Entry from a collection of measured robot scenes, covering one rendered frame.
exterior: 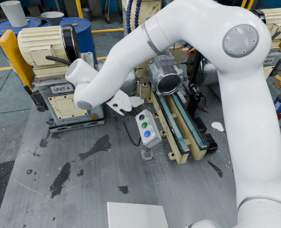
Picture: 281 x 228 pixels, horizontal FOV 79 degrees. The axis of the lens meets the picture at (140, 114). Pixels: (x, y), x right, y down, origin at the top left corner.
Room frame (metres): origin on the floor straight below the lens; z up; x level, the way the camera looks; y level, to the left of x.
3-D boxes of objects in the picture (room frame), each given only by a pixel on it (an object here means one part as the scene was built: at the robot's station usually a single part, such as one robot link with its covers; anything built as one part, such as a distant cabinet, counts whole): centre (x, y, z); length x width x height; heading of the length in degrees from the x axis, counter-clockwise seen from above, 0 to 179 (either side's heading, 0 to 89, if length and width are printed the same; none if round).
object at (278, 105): (0.50, -0.57, 1.19); 0.06 x 0.06 x 0.04
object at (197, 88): (0.98, -0.33, 0.92); 0.45 x 0.13 x 0.24; 13
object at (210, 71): (1.04, -0.48, 1.04); 0.41 x 0.25 x 0.25; 103
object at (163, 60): (1.00, -0.15, 1.11); 0.12 x 0.11 x 0.07; 13
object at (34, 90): (0.70, 0.54, 1.07); 0.08 x 0.07 x 0.20; 13
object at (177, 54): (1.11, -0.12, 0.97); 0.30 x 0.11 x 0.34; 103
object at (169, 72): (0.96, -0.16, 1.02); 0.20 x 0.19 x 0.19; 13
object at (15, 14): (2.32, 1.54, 0.99); 0.24 x 0.22 x 0.24; 103
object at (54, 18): (2.11, 0.97, 0.93); 0.25 x 0.24 x 0.25; 13
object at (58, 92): (0.83, 0.42, 0.99); 0.35 x 0.31 x 0.37; 103
